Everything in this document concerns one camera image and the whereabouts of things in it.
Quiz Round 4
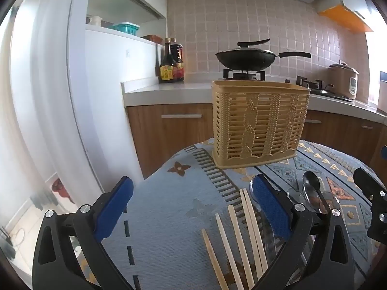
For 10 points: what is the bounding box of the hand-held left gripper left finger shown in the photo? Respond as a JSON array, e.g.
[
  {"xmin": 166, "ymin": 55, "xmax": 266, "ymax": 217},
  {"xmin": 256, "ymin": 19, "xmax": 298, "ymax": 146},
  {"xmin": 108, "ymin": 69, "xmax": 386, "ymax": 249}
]
[{"xmin": 32, "ymin": 176, "xmax": 135, "ymax": 290}]

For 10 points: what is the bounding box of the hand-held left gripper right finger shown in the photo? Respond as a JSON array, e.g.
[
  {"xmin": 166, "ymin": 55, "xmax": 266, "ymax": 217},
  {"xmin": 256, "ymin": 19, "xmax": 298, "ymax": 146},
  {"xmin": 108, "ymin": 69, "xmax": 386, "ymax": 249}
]
[{"xmin": 250, "ymin": 174, "xmax": 356, "ymax": 290}]

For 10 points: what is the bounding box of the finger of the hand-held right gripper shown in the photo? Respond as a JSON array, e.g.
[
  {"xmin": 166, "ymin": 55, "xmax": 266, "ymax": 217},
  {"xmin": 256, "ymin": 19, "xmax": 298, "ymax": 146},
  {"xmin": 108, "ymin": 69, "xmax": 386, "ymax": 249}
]
[{"xmin": 353, "ymin": 167, "xmax": 387, "ymax": 245}]

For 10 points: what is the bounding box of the wooden chopstick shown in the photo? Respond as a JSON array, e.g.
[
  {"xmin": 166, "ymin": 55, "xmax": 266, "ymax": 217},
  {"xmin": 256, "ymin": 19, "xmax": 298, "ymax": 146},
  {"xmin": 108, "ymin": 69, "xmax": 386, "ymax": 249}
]
[
  {"xmin": 243, "ymin": 188, "xmax": 268, "ymax": 274},
  {"xmin": 201, "ymin": 230, "xmax": 229, "ymax": 290},
  {"xmin": 228, "ymin": 205, "xmax": 255, "ymax": 290},
  {"xmin": 215, "ymin": 213, "xmax": 244, "ymax": 290},
  {"xmin": 239, "ymin": 189, "xmax": 263, "ymax": 276}
]

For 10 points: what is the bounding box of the tan plastic utensil basket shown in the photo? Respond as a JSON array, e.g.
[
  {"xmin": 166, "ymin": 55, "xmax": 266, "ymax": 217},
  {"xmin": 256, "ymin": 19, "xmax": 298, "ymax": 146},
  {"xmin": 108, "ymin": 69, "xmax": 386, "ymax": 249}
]
[{"xmin": 211, "ymin": 80, "xmax": 311, "ymax": 170}]

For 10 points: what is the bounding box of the red plastic item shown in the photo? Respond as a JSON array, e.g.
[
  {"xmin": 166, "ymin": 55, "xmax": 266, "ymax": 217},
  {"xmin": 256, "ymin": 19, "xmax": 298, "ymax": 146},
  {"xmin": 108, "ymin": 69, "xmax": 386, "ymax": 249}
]
[{"xmin": 51, "ymin": 178, "xmax": 75, "ymax": 204}]

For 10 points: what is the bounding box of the blue patterned tablecloth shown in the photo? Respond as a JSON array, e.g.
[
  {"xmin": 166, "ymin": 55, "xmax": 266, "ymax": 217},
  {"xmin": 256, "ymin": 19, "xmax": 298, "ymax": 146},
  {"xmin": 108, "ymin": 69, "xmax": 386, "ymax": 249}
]
[{"xmin": 100, "ymin": 138, "xmax": 385, "ymax": 290}]

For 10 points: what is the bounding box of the wooden cabinet door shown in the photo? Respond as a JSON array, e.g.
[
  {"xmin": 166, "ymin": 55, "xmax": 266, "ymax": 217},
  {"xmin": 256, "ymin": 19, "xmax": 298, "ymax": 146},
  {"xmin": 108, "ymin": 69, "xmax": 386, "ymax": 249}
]
[
  {"xmin": 301, "ymin": 110, "xmax": 362, "ymax": 158},
  {"xmin": 126, "ymin": 104, "xmax": 215, "ymax": 179}
]

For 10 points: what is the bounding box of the black glass gas cooktop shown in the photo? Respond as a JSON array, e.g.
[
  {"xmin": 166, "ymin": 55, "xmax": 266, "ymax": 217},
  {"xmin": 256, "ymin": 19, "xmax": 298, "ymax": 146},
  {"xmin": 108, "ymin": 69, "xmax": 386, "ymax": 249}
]
[{"xmin": 308, "ymin": 87, "xmax": 354, "ymax": 101}]

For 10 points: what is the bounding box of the beige rice cooker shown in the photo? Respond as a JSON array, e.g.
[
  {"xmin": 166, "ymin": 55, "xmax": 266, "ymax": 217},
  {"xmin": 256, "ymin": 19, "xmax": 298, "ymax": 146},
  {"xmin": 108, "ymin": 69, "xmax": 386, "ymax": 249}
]
[{"xmin": 329, "ymin": 61, "xmax": 360, "ymax": 100}]

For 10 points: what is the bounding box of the black burner grate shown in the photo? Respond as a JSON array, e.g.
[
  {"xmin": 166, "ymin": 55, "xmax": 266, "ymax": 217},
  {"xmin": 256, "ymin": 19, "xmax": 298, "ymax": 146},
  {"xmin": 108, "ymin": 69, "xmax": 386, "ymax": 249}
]
[
  {"xmin": 223, "ymin": 69, "xmax": 267, "ymax": 81},
  {"xmin": 296, "ymin": 76, "xmax": 331, "ymax": 93}
]

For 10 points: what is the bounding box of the white kitchen countertop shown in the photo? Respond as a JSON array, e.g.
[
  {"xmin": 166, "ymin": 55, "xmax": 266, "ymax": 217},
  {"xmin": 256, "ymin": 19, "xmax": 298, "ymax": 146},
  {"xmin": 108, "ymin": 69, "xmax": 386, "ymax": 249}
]
[{"xmin": 121, "ymin": 73, "xmax": 387, "ymax": 118}]

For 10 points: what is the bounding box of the black wok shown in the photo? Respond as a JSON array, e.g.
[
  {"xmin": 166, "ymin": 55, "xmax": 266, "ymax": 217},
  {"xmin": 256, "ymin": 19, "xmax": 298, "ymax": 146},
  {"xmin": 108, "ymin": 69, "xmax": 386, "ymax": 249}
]
[{"xmin": 215, "ymin": 50, "xmax": 311, "ymax": 71}]

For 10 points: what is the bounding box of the yellow label sauce bottle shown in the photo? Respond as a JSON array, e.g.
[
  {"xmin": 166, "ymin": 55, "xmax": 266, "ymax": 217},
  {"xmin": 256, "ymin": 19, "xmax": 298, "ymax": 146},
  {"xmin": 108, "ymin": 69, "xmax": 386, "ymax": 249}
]
[{"xmin": 159, "ymin": 38, "xmax": 177, "ymax": 83}]

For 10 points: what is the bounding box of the red label sauce bottle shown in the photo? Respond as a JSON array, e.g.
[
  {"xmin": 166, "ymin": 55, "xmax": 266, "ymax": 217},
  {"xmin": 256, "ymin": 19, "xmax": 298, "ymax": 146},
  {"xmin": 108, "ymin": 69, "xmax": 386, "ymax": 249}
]
[{"xmin": 170, "ymin": 38, "xmax": 185, "ymax": 82}]

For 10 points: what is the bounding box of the black wok lid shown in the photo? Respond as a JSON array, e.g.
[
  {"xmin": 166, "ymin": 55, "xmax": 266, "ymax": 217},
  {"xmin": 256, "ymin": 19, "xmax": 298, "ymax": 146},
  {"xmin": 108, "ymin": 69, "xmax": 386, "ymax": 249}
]
[{"xmin": 237, "ymin": 38, "xmax": 273, "ymax": 55}]

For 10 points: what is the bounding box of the teal plastic basket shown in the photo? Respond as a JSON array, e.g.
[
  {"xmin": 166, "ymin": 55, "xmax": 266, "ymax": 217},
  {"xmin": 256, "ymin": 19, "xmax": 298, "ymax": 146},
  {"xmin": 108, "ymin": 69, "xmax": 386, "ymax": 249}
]
[{"xmin": 113, "ymin": 22, "xmax": 140, "ymax": 35}]

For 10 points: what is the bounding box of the orange wall cabinet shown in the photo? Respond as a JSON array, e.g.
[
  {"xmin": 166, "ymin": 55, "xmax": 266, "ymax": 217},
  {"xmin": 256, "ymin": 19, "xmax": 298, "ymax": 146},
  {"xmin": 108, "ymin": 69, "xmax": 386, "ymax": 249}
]
[{"xmin": 317, "ymin": 4, "xmax": 374, "ymax": 34}]

